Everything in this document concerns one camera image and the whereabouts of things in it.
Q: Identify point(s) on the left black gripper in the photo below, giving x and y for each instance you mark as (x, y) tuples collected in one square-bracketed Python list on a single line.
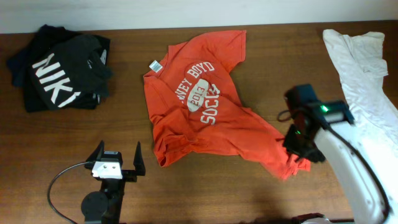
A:
[(131, 173)]

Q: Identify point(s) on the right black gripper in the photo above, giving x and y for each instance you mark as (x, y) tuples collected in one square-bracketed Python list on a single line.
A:
[(289, 146)]

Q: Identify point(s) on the orange printed t-shirt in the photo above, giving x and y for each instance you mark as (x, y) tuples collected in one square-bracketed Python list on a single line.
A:
[(194, 106)]

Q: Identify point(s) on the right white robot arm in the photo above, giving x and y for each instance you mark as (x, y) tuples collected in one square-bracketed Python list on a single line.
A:
[(325, 131)]

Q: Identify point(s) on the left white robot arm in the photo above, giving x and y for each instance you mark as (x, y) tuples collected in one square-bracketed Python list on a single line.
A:
[(104, 206)]

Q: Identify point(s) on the dark folded clothes pile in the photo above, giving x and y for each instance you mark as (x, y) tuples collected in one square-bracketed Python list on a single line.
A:
[(19, 65)]

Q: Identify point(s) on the white t-shirt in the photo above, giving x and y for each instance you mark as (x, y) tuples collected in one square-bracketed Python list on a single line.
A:
[(361, 68)]

